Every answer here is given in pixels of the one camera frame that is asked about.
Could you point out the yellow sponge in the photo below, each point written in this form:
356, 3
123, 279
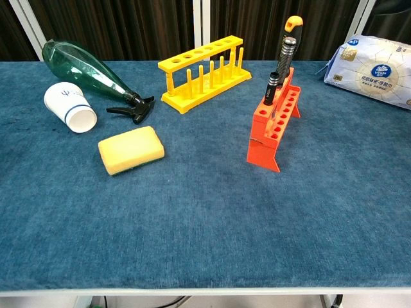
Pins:
131, 149

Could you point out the white metal frame post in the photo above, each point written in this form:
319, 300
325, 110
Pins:
27, 32
361, 19
201, 29

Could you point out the grey table leg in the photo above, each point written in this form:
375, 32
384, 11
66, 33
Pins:
327, 301

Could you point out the green spray bottle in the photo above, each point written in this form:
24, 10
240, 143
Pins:
83, 73

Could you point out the black pleated curtain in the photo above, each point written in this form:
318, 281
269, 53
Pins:
112, 29

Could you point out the silver black metal tool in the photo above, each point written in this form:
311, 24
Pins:
285, 61

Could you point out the white paper cup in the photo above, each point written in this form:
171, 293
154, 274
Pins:
67, 102

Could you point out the yellow test tube rack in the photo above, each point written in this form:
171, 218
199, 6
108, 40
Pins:
199, 80

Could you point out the wet wipes pack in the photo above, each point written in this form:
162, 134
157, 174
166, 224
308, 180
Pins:
369, 64

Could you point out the blue tablecloth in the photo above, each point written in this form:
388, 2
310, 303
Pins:
205, 224

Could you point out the small black flashlight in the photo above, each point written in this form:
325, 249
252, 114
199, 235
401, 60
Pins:
271, 90

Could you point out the white table edge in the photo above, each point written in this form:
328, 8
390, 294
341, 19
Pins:
205, 291

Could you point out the orange plastic tool holder rack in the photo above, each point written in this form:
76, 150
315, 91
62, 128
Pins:
261, 154

